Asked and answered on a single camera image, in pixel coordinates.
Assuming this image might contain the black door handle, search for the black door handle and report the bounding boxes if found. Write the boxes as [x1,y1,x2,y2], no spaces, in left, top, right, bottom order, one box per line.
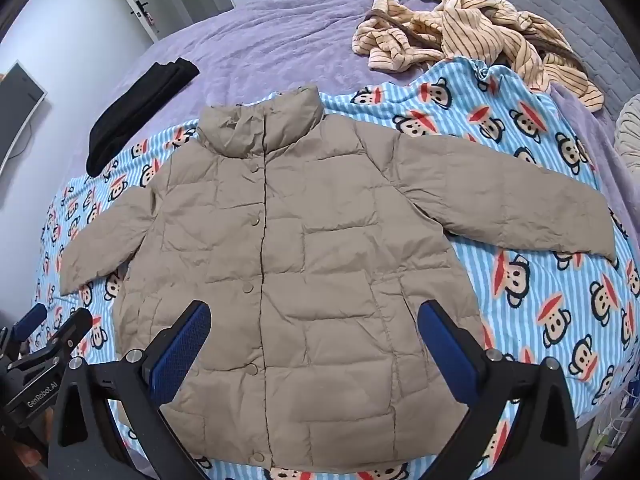
[131,2,156,27]

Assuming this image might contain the cream pillow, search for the cream pillow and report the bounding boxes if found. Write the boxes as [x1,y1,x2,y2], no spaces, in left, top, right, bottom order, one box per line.
[614,92,640,171]

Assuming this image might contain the blue striped monkey print blanket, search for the blue striped monkey print blanket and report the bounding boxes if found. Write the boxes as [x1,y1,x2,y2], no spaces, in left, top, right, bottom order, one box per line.
[27,57,640,480]

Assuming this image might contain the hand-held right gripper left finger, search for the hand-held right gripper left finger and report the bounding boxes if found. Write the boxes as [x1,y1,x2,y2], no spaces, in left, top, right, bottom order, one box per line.
[47,300,211,480]

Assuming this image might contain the wall television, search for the wall television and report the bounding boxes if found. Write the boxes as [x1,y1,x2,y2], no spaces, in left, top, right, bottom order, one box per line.
[0,60,48,176]

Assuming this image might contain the white cable bundle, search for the white cable bundle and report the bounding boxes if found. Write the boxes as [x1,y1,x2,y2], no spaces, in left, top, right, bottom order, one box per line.
[590,390,637,466]

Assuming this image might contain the grey padded headboard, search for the grey padded headboard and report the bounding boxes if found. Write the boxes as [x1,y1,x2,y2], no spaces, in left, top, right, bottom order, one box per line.
[480,0,640,126]

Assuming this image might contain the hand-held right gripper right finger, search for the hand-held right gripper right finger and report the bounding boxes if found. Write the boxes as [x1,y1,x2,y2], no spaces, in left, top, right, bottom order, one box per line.
[417,300,581,480]

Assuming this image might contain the purple bedspread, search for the purple bedspread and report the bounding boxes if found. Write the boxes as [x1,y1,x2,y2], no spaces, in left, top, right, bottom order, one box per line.
[65,0,636,201]

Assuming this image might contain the beige puffer jacket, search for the beige puffer jacket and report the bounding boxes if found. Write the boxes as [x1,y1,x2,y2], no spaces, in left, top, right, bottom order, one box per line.
[59,85,618,461]

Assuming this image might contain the person's left hand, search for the person's left hand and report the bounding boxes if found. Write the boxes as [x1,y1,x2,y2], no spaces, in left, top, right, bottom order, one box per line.
[15,407,55,466]

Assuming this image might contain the black folded pants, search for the black folded pants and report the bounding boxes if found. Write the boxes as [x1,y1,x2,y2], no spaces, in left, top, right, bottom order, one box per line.
[86,58,200,178]

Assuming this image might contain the television cable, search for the television cable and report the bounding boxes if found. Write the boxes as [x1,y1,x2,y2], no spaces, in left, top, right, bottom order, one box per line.
[7,125,29,162]

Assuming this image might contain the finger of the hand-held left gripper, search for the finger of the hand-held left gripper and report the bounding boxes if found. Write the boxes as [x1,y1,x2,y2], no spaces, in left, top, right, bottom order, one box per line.
[11,304,49,342]
[42,308,94,361]

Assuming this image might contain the beige striped fleece robe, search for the beige striped fleece robe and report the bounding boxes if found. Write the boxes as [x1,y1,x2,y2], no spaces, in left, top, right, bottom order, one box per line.
[351,0,606,113]

